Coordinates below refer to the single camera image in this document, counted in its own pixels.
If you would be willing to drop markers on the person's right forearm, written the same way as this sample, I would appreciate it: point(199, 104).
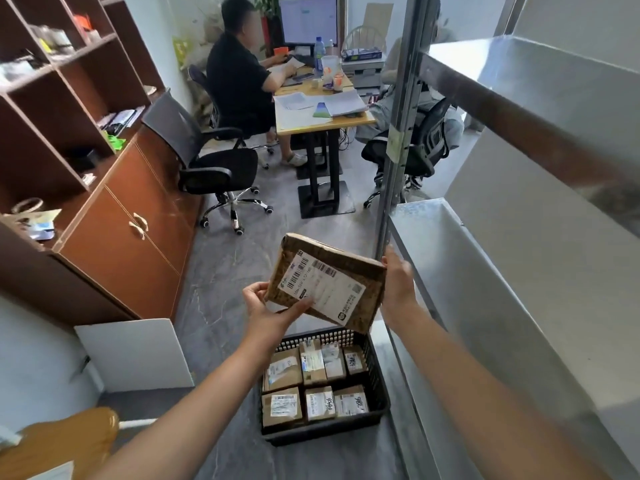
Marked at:
point(490, 409)

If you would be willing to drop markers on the heap of beige sacks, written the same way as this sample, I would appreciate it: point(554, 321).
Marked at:
point(195, 49)

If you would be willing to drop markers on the light wooden desk black legs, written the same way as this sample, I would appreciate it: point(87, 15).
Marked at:
point(320, 194)

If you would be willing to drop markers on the grey desktop printer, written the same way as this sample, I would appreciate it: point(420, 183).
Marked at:
point(362, 69)

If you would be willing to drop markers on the grey metal shelf rack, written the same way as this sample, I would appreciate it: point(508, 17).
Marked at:
point(405, 94)

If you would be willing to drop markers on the person's left hand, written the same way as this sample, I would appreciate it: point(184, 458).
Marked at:
point(270, 324)

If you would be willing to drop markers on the black plastic basket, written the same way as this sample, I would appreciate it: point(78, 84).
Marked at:
point(377, 374)

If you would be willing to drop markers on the wooden chair white metal frame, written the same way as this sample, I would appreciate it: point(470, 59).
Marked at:
point(65, 439)

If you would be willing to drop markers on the cardboard parcel marked 786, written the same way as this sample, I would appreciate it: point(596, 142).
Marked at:
point(351, 402)

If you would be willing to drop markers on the person's right hand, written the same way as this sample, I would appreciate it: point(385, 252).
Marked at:
point(400, 294)

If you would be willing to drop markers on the potted green plant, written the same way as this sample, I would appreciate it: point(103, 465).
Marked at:
point(267, 4)

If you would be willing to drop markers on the white flat board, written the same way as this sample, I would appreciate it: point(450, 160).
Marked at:
point(135, 354)

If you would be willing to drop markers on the computer monitor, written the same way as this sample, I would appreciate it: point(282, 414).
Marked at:
point(307, 19)

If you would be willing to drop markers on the beige flat cardboard sheet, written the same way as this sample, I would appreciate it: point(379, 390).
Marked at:
point(377, 19)

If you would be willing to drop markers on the scattered white documents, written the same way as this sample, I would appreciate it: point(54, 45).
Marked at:
point(300, 109)

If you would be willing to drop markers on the small green object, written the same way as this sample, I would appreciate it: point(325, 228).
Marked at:
point(115, 142)

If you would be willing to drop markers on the parcel with white label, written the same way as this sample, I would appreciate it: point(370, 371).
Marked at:
point(360, 279)

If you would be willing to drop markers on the tall narrow cardboard parcel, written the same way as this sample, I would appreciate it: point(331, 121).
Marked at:
point(312, 362)

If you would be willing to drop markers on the pale green paper label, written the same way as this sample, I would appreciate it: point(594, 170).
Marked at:
point(396, 143)

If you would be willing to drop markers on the black office chair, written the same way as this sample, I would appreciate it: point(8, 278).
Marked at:
point(430, 144)
point(200, 84)
point(220, 169)

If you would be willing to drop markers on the white paper sheet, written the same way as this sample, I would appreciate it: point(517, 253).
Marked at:
point(52, 471)

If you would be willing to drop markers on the brown wooden cabinet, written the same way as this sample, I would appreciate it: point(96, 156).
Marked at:
point(125, 254)

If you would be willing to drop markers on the large parcel torn label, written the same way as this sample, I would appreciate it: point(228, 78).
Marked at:
point(285, 369)

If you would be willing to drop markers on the clear plastic water bottle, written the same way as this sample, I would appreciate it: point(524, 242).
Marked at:
point(319, 54)

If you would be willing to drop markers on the cardboard parcel marked 9540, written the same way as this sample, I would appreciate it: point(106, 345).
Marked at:
point(320, 403)

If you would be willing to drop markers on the small red-printed parcel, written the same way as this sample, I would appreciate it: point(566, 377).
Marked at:
point(334, 362)

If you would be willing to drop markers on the person's left forearm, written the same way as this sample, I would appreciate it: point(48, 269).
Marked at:
point(190, 424)

